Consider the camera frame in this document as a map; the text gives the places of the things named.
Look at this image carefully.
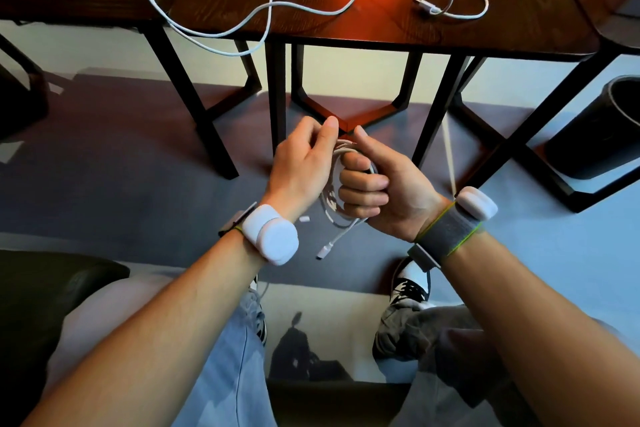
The person's right hand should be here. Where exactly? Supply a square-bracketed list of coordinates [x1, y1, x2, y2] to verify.
[338, 125, 452, 242]

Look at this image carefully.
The person's left hand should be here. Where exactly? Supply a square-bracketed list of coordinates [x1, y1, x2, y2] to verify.
[261, 116, 340, 222]

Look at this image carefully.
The person's right forearm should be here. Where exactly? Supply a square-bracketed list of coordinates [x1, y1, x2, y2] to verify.
[439, 231, 640, 427]

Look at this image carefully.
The person's left forearm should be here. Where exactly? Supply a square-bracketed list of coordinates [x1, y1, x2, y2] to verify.
[20, 228, 268, 427]

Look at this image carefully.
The white tracker on grey band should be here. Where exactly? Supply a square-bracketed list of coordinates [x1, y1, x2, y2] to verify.
[407, 186, 500, 273]

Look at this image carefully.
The black and white sneaker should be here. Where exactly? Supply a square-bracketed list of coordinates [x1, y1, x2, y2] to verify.
[389, 258, 432, 308]
[249, 276, 269, 347]

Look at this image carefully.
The white wrist tracker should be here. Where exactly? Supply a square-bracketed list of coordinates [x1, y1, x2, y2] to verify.
[218, 201, 300, 267]

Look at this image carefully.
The person's right leg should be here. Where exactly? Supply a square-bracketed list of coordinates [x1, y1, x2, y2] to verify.
[372, 304, 543, 427]

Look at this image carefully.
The person's leg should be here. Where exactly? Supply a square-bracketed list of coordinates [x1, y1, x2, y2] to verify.
[44, 274, 279, 427]
[372, 304, 543, 427]

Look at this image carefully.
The person's left leg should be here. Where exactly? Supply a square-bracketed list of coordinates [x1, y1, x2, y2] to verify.
[44, 274, 279, 427]

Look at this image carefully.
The black cylindrical bin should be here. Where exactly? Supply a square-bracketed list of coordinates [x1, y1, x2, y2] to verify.
[543, 75, 640, 180]

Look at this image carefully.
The black chair seat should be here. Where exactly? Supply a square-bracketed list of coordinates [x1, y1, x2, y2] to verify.
[0, 249, 132, 427]

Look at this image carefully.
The thin white hanging cable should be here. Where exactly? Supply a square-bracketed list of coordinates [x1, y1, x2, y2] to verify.
[441, 120, 459, 198]

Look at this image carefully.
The black furniture frame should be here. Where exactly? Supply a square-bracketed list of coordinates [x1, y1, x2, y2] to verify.
[0, 33, 51, 142]

